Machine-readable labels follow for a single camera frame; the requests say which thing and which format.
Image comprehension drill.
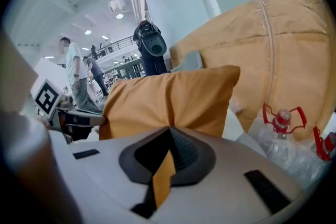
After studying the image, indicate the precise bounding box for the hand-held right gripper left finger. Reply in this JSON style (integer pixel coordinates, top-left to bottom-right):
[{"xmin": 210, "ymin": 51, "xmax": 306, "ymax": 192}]
[{"xmin": 49, "ymin": 125, "xmax": 174, "ymax": 224}]

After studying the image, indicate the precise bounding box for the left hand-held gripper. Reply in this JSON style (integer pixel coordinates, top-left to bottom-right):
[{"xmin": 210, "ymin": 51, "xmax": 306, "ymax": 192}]
[{"xmin": 30, "ymin": 78, "xmax": 108, "ymax": 143}]

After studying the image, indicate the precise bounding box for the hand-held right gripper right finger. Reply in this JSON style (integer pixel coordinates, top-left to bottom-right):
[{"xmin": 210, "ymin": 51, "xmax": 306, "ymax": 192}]
[{"xmin": 150, "ymin": 126, "xmax": 303, "ymax": 224}]

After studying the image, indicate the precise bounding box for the orange cushion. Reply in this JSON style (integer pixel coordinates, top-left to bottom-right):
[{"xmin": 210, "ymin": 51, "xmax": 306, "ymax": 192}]
[{"xmin": 98, "ymin": 65, "xmax": 241, "ymax": 208}]

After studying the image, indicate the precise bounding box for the orange plastic-wrapped seat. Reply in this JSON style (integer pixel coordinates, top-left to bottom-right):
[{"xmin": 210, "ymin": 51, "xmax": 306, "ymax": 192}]
[{"xmin": 169, "ymin": 0, "xmax": 332, "ymax": 143}]

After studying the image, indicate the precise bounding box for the dark shelf unit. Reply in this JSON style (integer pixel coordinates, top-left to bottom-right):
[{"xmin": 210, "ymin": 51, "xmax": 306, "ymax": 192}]
[{"xmin": 103, "ymin": 58, "xmax": 145, "ymax": 80}]

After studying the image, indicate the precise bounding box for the white box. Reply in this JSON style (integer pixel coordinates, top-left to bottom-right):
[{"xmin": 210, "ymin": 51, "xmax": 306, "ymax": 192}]
[{"xmin": 34, "ymin": 57, "xmax": 72, "ymax": 92}]

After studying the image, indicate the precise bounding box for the black balcony railing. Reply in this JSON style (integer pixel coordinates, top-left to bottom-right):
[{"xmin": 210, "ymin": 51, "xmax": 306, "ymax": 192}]
[{"xmin": 90, "ymin": 35, "xmax": 138, "ymax": 58}]

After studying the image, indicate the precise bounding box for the grey rounded device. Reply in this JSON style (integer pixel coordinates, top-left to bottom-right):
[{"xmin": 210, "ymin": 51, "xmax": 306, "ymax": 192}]
[{"xmin": 139, "ymin": 25, "xmax": 168, "ymax": 57}]

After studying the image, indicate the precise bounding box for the grey-green chair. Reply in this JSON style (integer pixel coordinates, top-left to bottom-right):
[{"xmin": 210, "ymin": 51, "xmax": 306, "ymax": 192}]
[{"xmin": 170, "ymin": 50, "xmax": 203, "ymax": 73}]

